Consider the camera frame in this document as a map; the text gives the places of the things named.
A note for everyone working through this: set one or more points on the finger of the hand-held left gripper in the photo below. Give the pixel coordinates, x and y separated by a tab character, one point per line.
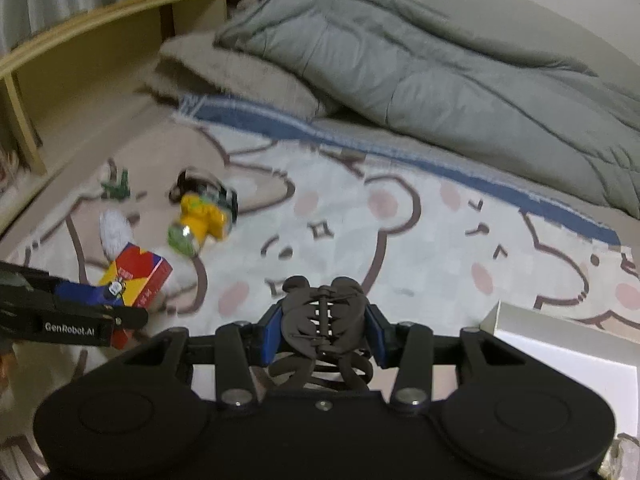
131	319
82	294

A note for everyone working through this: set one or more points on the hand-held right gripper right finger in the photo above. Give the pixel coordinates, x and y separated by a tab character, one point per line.
381	342

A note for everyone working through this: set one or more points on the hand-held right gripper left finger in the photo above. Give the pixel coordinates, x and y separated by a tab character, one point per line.
271	340

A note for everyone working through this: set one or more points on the red and blue card box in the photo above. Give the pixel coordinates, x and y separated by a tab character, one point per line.
142	272

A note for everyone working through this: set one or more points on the black hair claw clip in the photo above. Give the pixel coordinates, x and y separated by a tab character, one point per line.
325	310

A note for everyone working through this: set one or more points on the white fluffy puff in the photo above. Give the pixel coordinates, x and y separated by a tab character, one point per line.
116	232

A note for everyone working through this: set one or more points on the green plastic clips bundle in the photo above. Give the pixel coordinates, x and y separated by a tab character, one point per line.
117	187

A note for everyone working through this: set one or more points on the yellow headlamp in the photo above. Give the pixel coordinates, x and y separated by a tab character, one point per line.
202	215

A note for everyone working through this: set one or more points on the white cardboard box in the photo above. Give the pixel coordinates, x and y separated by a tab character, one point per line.
575	355

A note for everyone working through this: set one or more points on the clear bag of rubber bands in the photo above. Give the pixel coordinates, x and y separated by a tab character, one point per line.
622	460

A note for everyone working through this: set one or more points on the bear printed blanket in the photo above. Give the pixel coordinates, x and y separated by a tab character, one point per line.
350	220

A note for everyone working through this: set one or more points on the wooden bedside shelf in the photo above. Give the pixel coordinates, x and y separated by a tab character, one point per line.
100	55

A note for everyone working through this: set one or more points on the beige fleece pillow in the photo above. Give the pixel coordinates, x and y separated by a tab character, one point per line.
235	75

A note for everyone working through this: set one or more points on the grey duvet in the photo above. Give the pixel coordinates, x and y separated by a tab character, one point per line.
425	70

